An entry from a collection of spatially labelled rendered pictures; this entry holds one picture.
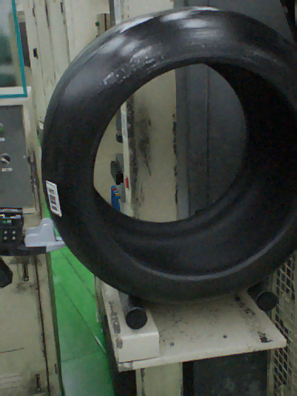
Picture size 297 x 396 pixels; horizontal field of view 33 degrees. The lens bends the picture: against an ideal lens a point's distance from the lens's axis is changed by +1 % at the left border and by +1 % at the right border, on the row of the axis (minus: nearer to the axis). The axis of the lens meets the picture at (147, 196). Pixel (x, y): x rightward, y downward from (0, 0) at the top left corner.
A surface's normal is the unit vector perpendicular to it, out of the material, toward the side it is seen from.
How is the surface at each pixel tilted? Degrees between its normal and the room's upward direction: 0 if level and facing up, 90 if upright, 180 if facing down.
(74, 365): 0
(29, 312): 90
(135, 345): 90
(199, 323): 0
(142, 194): 90
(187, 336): 0
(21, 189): 90
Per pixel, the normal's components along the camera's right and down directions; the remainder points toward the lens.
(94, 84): -0.42, -0.23
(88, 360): -0.04, -0.95
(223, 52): 0.20, 0.12
